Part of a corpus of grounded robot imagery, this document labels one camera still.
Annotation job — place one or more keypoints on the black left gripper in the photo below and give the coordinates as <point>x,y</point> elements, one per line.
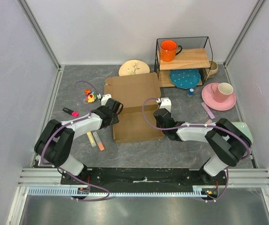
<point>115,119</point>

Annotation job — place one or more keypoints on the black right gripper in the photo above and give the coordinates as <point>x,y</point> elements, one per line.
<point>168,112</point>

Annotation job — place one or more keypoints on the brown cardboard box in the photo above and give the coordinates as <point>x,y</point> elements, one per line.
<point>132,91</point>

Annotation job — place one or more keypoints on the blue small bottle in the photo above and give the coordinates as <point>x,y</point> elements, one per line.
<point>190,92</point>

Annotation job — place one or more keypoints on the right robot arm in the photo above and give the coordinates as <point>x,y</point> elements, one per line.
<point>228,142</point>

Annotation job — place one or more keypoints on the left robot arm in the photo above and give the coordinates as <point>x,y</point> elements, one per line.
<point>55,142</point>

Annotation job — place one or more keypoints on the small orange toy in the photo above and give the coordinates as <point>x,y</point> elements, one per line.
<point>87,91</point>

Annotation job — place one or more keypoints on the orange highlighter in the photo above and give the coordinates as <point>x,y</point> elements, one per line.
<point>98,141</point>

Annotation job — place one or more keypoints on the pink black highlighter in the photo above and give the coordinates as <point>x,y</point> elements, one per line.
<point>71,112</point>

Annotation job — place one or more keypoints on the blue dotted plate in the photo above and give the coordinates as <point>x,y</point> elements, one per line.
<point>185,78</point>

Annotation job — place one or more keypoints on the peach highlighter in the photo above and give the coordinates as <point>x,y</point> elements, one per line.
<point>208,121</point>

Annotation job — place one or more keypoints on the pink saucer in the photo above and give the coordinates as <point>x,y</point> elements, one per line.
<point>207,97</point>

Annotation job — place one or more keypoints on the cream bird plate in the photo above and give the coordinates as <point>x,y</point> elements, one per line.
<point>133,67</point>

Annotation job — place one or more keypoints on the pink cup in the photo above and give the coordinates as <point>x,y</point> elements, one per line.
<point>221,91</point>

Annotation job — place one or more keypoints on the beige ceramic cup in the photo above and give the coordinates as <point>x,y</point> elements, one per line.
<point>210,72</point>

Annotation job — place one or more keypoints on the orange mug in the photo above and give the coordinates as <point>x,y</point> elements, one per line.
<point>169,49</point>

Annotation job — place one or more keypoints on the mint green square plate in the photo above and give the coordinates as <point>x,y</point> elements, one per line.
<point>243,127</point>

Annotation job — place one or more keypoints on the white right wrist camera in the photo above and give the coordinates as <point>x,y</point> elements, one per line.
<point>165,103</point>

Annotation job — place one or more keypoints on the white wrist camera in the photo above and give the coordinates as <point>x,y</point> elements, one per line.
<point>165,103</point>
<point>105,98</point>

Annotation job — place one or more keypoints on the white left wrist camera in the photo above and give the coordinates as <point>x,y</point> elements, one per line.
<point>105,98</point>

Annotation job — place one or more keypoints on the yellow flower keychain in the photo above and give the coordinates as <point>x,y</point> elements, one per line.
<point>90,97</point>

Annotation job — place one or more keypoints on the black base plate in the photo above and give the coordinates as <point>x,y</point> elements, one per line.
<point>102,176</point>

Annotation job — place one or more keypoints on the black wire wooden shelf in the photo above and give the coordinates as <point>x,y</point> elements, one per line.
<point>196,54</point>

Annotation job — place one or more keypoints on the grey cable duct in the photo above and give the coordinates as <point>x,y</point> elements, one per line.
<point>77,192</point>

